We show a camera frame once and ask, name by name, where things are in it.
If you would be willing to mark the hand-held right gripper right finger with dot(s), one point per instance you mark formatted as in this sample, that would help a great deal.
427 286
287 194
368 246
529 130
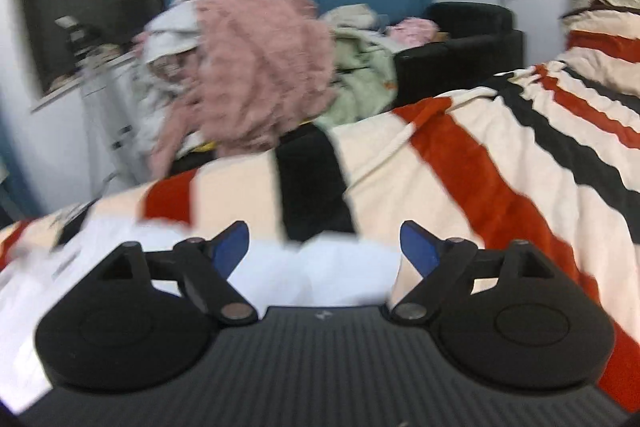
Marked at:
417 247

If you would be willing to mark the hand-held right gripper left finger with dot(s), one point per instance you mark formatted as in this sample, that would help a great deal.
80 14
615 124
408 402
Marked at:
232 244

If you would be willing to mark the white shirt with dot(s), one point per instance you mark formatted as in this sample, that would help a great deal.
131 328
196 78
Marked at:
300 272

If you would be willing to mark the striped fleece blanket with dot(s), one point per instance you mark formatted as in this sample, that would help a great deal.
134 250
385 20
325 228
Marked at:
475 167

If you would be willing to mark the pale green blanket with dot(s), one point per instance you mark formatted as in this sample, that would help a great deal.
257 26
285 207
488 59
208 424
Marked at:
360 77

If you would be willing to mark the pink fluffy blanket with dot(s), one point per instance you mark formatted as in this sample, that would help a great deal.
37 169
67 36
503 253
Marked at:
260 67

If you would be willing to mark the standing garment steamer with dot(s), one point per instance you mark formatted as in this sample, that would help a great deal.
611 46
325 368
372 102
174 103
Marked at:
107 107

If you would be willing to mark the black armchair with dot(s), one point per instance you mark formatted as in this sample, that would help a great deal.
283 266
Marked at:
470 42

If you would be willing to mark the pink clothing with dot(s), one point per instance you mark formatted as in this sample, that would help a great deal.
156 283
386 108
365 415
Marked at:
412 31

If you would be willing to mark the white hooded garment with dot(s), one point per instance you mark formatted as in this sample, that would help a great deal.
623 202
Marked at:
165 27

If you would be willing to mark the striped pillow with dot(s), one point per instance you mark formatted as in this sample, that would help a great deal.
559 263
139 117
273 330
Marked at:
610 57

